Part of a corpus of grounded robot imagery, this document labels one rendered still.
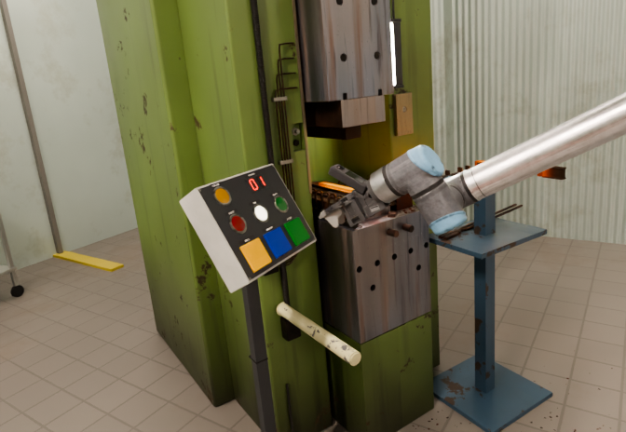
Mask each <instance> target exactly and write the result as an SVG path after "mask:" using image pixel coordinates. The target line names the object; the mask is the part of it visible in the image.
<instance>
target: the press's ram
mask: <svg viewBox="0 0 626 432"><path fill-rule="evenodd" d="M295 9H296V19H297V30H298V40H299V50H300V61H301V71H302V81H303V91H304V102H318V101H341V100H350V99H357V98H365V97H373V96H378V95H388V94H393V93H394V81H393V61H392V41H391V20H390V0H295Z"/></svg>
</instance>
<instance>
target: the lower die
mask: <svg viewBox="0 0 626 432"><path fill-rule="evenodd" d="M317 182H319V181H317ZM325 182H329V181H325ZM329 183H334V184H338V185H343V186H346V187H349V186H348V185H344V184H342V183H337V182H329ZM312 188H314V189H316V191H317V190H321V191H322V192H328V193H329V194H331V193H333V194H335V195H336V196H338V195H341V196H346V195H347V194H349V193H350V192H347V191H342V190H338V189H334V188H330V187H326V186H322V185H317V184H314V183H313V182H312ZM314 194H315V192H314V191H313V190H312V193H311V197H312V208H315V197H314ZM320 196H321V193H320V192H317V195H316V197H317V207H318V209H320V210H321V199H320ZM333 204H334V196H330V206H331V205H333ZM323 208H324V209H327V208H328V196H327V194H324V195H323ZM389 212H390V206H387V207H386V208H385V209H382V210H380V211H378V212H377V213H376V214H375V215H374V216H372V217H369V218H368V219H366V221H367V220H371V219H373V218H376V217H380V216H383V215H386V214H388V213H389Z"/></svg>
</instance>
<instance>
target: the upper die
mask: <svg viewBox="0 0 626 432"><path fill-rule="evenodd" d="M305 112H306V125H307V126H309V127H326V128H348V127H355V126H360V125H366V124H372V123H377V122H384V121H386V114H385V96H384V95H378V96H373V97H365V98H357V99H350V100H341V101H318V102H305Z"/></svg>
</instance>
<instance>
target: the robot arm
mask: <svg viewBox="0 0 626 432"><path fill-rule="evenodd" d="M625 134H626V92H625V93H623V94H621V95H619V96H618V97H616V98H614V99H612V100H609V101H606V102H604V103H602V104H600V105H598V106H596V107H594V108H592V109H591V110H589V111H587V112H585V113H583V114H581V115H578V116H576V117H574V118H572V119H570V120H568V121H566V122H564V123H562V124H560V125H558V126H556V127H554V128H551V129H549V130H547V131H545V132H543V133H541V134H539V135H537V136H536V137H534V138H532V139H530V140H528V141H526V142H523V143H521V144H519V145H517V146H514V147H512V148H510V149H509V150H507V151H505V152H503V153H501V154H499V155H496V156H494V157H492V158H490V159H488V160H486V161H484V162H483V163H481V164H479V165H477V166H475V167H473V168H471V169H467V170H464V171H462V172H459V173H457V174H456V175H454V176H448V177H446V178H443V177H442V175H443V173H444V167H443V164H442V161H441V160H440V158H439V157H438V155H437V154H436V153H435V152H434V151H433V150H432V149H431V148H429V147H428V146H426V145H418V146H417V147H415V148H413V149H410V150H408V151H407V153H405V154H403V155H401V156H399V157H398V158H396V159H394V160H393V161H391V162H390V163H388V164H386V165H385V166H384V167H382V168H380V169H378V170H377V171H375V172H373V173H372V174H371V175H370V179H369V180H368V181H367V180H365V179H363V178H362V177H361V176H359V175H357V174H356V173H354V172H352V171H350V170H349V169H346V168H344V167H343V166H341V165H339V164H337V165H334V166H332V167H330V170H329V174H330V175H331V176H333V177H335V178H336V179H337V180H339V181H340V182H343V183H344V184H346V185H348V186H349V187H351V188H353V189H354V190H352V192H351V193H349V194H347V195H346V196H343V197H342V198H340V199H338V202H336V203H335V204H333V205H331V206H330V207H329V208H327V209H325V210H324V211H322V212H321V213H320V216H319V219H321V218H325V219H326V220H327V221H328V222H329V223H330V225H331V226H332V227H334V228H336V227H338V226H339V223H340V224H342V223H344V222H345V215H346V217H347V222H348V223H349V225H350V227H352V226H354V225H355V224H357V223H360V222H363V221H366V219H367V218H369V217H372V216H374V215H375V214H376V213H377V212H378V211H380V210H382V209H385V208H386V207H387V206H389V205H390V202H392V201H394V200H396V199H397V198H399V197H401V196H404V195H406V194H408V193H409V195H410V197H411V198H412V199H413V200H414V202H415V204H416V206H417V207H418V209H419V210H420V212H421V214H422V215H423V217H424V218H425V220H426V222H427V223H428V225H429V228H430V229H431V230H432V232H433V233H434V234H435V235H441V234H444V233H446V232H448V231H450V230H452V229H454V228H456V227H458V226H459V225H460V224H462V223H464V222H465V221H466V220H467V215H466V212H465V211H464V210H463V209H464V208H465V207H467V206H469V205H472V204H474V203H476V202H478V201H480V200H482V199H483V198H485V197H487V196H490V195H492V194H494V193H496V192H498V191H501V190H503V189H505V188H507V187H510V186H512V185H514V184H515V183H517V182H521V181H523V180H525V179H528V178H530V177H532V176H534V175H536V174H539V173H540V172H542V171H544V170H547V169H550V168H552V167H555V166H557V165H559V164H561V163H563V162H565V161H567V160H569V159H571V158H574V157H576V156H578V155H581V154H584V153H586V152H588V151H590V150H592V149H594V148H596V147H598V146H600V145H603V144H605V143H607V142H611V141H613V140H615V139H616V138H619V137H621V136H623V135H625ZM341 207H343V208H341Z"/></svg>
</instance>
